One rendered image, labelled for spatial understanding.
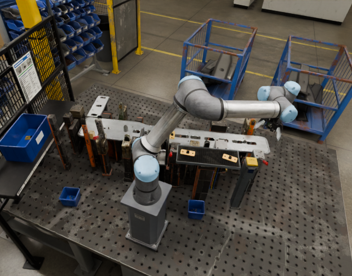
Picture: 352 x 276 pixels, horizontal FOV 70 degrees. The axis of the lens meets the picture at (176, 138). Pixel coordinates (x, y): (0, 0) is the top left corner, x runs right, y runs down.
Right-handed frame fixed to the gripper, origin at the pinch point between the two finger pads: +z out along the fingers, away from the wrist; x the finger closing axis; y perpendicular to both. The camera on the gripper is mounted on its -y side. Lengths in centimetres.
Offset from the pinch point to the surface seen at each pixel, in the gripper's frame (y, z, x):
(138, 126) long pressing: 12, 36, -82
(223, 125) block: -24.6, 28.8, -29.6
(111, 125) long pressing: 22, 38, -99
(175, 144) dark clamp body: 20, 25, -46
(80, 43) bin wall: -111, 83, -279
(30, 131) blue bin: 62, 38, -135
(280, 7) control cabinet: -775, 124, -137
